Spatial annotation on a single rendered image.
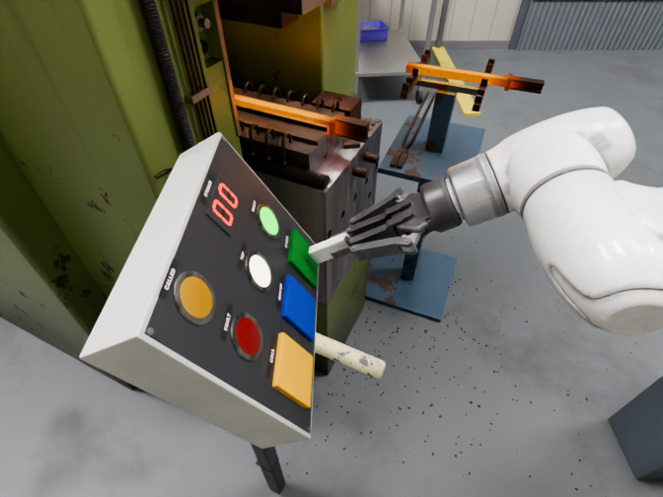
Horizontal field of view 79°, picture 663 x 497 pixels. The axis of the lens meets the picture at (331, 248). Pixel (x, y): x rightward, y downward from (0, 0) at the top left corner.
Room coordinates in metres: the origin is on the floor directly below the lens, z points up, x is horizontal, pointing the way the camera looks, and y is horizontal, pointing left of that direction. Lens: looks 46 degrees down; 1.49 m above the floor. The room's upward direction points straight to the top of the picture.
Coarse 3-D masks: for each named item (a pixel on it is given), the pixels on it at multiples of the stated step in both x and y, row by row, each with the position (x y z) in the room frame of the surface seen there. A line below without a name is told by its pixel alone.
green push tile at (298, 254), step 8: (296, 232) 0.48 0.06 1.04; (296, 240) 0.46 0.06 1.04; (304, 240) 0.48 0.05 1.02; (296, 248) 0.45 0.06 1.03; (304, 248) 0.46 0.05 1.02; (288, 256) 0.42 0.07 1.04; (296, 256) 0.43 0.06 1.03; (304, 256) 0.45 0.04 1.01; (296, 264) 0.42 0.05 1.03; (304, 264) 0.43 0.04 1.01; (312, 264) 0.45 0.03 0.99; (304, 272) 0.42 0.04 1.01; (312, 272) 0.43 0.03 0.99; (312, 280) 0.42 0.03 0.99
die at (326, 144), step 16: (256, 96) 1.08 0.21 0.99; (240, 112) 0.99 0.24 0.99; (256, 112) 0.98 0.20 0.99; (272, 112) 0.97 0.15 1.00; (320, 112) 0.98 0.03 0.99; (336, 112) 0.98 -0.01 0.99; (256, 128) 0.92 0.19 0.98; (288, 128) 0.91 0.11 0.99; (304, 128) 0.91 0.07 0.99; (320, 128) 0.90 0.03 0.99; (256, 144) 0.87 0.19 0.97; (272, 144) 0.85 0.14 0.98; (288, 144) 0.85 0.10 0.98; (304, 144) 0.85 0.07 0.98; (320, 144) 0.86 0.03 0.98; (336, 144) 0.94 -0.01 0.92; (288, 160) 0.83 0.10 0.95; (304, 160) 0.81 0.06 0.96; (320, 160) 0.85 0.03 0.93
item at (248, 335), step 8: (240, 320) 0.26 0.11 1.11; (248, 320) 0.27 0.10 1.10; (240, 328) 0.25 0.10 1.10; (248, 328) 0.26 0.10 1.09; (256, 328) 0.27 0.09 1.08; (240, 336) 0.24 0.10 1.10; (248, 336) 0.25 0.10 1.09; (256, 336) 0.26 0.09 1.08; (240, 344) 0.23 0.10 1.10; (248, 344) 0.24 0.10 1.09; (256, 344) 0.25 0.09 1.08; (248, 352) 0.23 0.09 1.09; (256, 352) 0.24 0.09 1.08
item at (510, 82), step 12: (408, 72) 1.29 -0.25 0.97; (420, 72) 1.28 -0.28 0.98; (432, 72) 1.26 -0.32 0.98; (444, 72) 1.25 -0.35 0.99; (456, 72) 1.24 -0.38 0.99; (468, 72) 1.24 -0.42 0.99; (480, 72) 1.24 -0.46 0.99; (492, 84) 1.20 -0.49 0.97; (504, 84) 1.18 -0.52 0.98; (516, 84) 1.18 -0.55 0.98; (528, 84) 1.17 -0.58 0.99; (540, 84) 1.15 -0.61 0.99
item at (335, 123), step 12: (240, 96) 1.05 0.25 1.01; (264, 108) 0.98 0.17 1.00; (276, 108) 0.97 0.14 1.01; (288, 108) 0.97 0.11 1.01; (312, 120) 0.92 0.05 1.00; (324, 120) 0.91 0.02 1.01; (336, 120) 0.90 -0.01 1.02; (348, 120) 0.89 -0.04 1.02; (360, 120) 0.89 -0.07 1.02; (336, 132) 0.90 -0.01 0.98; (348, 132) 0.89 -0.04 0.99; (360, 132) 0.88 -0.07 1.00
